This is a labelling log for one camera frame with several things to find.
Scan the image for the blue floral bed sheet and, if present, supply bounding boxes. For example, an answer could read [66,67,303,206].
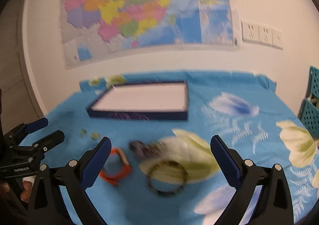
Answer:
[23,71,318,224]

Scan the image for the left hand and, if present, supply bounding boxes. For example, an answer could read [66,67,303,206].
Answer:
[1,176,36,203]

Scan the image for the dark blue tray box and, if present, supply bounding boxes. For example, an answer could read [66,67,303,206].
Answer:
[86,81,189,121]

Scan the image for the white wall socket panel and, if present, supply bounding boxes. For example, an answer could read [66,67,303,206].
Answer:
[241,20,283,50]

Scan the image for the olive tortoiseshell bangle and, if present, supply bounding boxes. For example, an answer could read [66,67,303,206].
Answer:
[147,160,189,197]

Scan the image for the orange smart watch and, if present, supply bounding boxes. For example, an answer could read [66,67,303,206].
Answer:
[99,148,132,186]

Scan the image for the colourful wall map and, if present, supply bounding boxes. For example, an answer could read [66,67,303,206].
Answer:
[60,0,237,68]

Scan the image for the teal perforated storage basket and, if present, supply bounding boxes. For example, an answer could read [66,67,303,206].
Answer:
[299,66,319,138]

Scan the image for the purple bead bracelet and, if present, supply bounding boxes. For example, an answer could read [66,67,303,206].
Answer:
[129,140,163,159]

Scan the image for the brown wooden door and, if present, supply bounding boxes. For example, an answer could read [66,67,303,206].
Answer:
[1,0,43,134]

